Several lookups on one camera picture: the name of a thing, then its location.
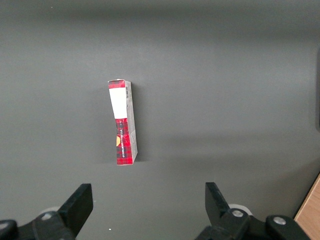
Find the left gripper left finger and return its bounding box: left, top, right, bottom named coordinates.
left=0, top=183, right=95, bottom=240

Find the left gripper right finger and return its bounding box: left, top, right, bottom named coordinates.
left=194, top=181, right=310, bottom=240

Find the wooden drawer cabinet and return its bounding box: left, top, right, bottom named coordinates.
left=293, top=171, right=320, bottom=240

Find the red and grey carton box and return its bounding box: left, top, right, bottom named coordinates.
left=107, top=79, right=139, bottom=167

